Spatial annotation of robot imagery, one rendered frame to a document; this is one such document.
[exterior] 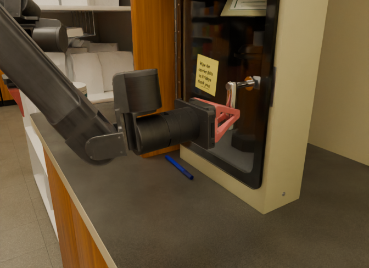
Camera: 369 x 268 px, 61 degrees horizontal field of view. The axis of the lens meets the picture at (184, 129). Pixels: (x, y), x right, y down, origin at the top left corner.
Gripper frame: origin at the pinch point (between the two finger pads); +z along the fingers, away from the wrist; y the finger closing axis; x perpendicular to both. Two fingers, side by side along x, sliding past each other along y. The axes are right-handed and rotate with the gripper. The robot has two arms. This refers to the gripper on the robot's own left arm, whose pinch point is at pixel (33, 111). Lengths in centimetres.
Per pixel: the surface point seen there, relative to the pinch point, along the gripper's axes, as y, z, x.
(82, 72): 34, 6, 82
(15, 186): -4, 111, 179
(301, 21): 38, -22, -46
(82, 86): 19.2, 0.7, 25.5
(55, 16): 44, -21, 178
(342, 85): 77, -4, -33
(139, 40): 25.3, -16.7, -9.2
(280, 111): 35, -6, -46
